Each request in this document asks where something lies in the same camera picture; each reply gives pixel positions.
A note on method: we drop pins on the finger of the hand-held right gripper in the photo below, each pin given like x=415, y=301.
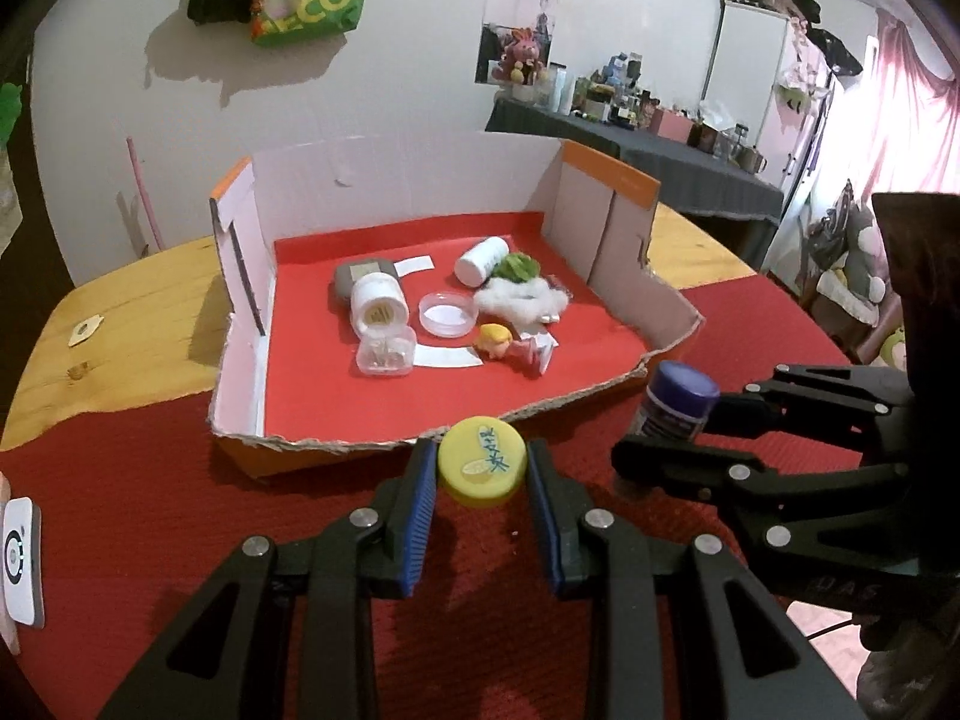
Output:
x=675, y=469
x=795, y=405

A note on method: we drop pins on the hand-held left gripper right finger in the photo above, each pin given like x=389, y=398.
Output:
x=544, y=517

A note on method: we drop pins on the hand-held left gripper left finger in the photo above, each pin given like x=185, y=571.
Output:
x=420, y=517

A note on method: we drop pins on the dark blue bottle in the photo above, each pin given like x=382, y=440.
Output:
x=675, y=405

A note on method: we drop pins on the yellow round lid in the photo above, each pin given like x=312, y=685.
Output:
x=480, y=461

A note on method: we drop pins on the small clear plastic box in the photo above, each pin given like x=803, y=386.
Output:
x=386, y=352

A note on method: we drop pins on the pink toy figure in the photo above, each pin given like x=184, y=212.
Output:
x=499, y=341

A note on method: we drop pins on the clear round plastic lid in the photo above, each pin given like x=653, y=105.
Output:
x=448, y=313

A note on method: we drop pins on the white round jar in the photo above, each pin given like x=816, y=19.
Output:
x=379, y=304

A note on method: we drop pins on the white cotton wad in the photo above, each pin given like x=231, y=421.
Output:
x=517, y=300

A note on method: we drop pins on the grey square case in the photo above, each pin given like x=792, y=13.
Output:
x=360, y=274

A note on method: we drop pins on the green wool ball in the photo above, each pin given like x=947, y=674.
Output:
x=517, y=266

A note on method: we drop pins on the small white bottle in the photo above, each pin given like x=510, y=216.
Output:
x=480, y=261

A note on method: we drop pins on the orange and pink cardboard box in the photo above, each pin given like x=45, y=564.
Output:
x=420, y=187

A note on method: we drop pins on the grey plush toy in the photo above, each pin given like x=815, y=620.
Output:
x=847, y=277

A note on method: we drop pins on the metal cup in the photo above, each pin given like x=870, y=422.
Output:
x=750, y=157

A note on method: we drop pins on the dark grey covered table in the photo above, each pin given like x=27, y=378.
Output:
x=675, y=172

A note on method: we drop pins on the red knitted cloth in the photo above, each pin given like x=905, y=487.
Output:
x=150, y=480

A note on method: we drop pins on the dark cloth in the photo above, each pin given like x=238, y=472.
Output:
x=825, y=45

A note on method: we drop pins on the white refrigerator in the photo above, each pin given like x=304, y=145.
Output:
x=750, y=67

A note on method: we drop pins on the row of bottles and jars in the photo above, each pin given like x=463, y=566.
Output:
x=615, y=90

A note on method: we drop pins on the small cream tag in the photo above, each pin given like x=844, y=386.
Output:
x=85, y=330

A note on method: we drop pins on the white rectangular device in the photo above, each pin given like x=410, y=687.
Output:
x=19, y=562

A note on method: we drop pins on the pink stick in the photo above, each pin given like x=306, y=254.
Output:
x=142, y=195

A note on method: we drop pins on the pink oblong case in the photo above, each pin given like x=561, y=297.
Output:
x=6, y=634

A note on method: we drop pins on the pink rabbit plush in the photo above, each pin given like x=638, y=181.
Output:
x=521, y=52

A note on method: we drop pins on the dark brown door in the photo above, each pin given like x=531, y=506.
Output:
x=22, y=240

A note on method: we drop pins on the green plush toy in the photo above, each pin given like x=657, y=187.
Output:
x=7, y=109

